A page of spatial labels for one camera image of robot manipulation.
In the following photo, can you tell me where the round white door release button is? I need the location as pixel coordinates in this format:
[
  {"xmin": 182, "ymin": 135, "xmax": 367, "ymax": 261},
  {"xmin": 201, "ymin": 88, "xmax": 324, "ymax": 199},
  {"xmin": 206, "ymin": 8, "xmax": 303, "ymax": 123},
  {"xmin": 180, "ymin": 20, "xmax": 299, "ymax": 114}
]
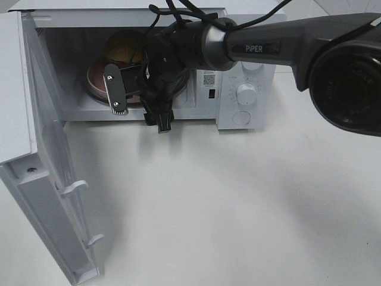
[{"xmin": 232, "ymin": 111, "xmax": 251, "ymax": 126}]

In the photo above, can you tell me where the glass microwave turntable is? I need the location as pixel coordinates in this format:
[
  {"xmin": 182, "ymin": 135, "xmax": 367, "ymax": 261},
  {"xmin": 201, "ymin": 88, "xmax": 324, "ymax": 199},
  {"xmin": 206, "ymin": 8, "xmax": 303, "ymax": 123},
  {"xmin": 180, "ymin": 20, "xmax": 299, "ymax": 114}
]
[{"xmin": 83, "ymin": 80, "xmax": 186, "ymax": 107}]

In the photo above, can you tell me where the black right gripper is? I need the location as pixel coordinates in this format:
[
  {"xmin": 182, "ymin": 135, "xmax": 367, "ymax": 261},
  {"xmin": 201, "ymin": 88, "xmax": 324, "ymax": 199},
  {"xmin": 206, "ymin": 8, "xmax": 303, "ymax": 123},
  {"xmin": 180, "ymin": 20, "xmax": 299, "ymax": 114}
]
[{"xmin": 139, "ymin": 22, "xmax": 190, "ymax": 133}]

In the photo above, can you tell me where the burger with lettuce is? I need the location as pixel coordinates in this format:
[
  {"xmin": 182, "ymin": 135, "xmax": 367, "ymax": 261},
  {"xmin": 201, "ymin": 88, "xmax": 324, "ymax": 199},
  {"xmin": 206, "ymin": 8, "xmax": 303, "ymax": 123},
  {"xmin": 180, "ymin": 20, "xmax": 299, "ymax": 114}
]
[{"xmin": 103, "ymin": 30, "xmax": 146, "ymax": 64}]

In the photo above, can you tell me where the white warning label sticker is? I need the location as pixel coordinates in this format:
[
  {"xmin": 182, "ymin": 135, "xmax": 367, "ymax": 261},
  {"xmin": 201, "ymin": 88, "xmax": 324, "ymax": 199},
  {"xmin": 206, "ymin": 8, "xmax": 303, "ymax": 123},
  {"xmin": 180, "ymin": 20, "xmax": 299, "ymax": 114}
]
[{"xmin": 201, "ymin": 70, "xmax": 220, "ymax": 89}]

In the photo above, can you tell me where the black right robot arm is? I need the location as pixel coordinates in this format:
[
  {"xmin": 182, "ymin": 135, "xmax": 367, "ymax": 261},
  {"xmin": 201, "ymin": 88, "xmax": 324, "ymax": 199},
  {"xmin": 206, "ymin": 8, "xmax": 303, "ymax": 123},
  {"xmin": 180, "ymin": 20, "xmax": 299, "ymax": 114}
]
[{"xmin": 138, "ymin": 13, "xmax": 380, "ymax": 136}]

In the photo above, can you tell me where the pink round plate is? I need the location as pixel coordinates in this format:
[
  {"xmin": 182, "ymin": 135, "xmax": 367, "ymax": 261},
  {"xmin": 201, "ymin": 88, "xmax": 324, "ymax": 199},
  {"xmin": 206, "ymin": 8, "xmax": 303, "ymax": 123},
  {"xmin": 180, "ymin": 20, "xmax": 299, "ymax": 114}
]
[{"xmin": 85, "ymin": 57, "xmax": 130, "ymax": 104}]

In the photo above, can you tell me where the white microwave knob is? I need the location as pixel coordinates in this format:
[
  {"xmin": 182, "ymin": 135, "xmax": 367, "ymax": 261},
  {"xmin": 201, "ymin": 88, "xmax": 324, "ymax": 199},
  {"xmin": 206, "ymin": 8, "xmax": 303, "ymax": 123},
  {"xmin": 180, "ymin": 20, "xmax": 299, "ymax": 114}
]
[
  {"xmin": 236, "ymin": 83, "xmax": 258, "ymax": 105},
  {"xmin": 241, "ymin": 62, "xmax": 264, "ymax": 72}
]

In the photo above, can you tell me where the white microwave oven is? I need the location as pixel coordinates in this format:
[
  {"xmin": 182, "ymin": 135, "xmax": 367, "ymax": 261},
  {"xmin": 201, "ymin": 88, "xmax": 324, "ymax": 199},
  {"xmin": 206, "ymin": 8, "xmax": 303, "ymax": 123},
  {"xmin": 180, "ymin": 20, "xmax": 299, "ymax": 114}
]
[{"xmin": 1, "ymin": 1, "xmax": 275, "ymax": 129}]

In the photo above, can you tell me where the white microwave door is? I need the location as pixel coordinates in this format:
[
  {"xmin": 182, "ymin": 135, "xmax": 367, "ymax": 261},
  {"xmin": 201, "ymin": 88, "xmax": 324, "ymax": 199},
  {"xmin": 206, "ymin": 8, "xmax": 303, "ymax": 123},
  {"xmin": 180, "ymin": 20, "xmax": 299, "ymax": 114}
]
[{"xmin": 1, "ymin": 11, "xmax": 100, "ymax": 285}]

